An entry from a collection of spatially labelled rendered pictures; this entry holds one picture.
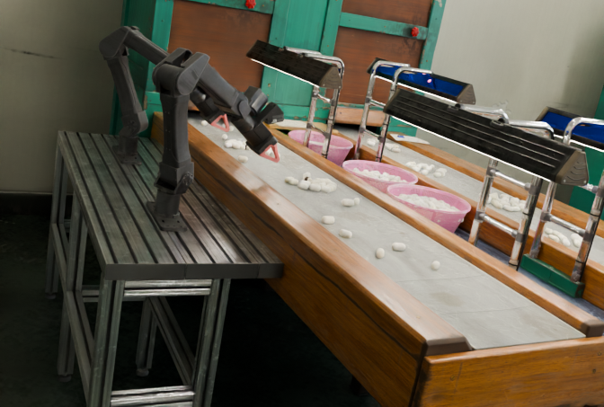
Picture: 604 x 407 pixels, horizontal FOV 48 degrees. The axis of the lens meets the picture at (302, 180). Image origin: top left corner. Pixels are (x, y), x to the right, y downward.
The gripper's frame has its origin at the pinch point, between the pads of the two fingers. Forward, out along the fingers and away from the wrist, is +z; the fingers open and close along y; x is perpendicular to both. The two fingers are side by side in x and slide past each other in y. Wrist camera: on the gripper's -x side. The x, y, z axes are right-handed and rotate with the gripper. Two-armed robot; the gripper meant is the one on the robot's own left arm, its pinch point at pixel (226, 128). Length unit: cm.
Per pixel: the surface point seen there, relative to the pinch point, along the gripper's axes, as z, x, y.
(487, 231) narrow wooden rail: 54, -34, -68
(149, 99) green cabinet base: -10, 11, 48
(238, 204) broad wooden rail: -1.8, 15.9, -46.7
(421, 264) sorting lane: 16, -5, -96
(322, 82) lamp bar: -3.1, -29.3, -29.5
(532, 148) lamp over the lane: -3, -34, -116
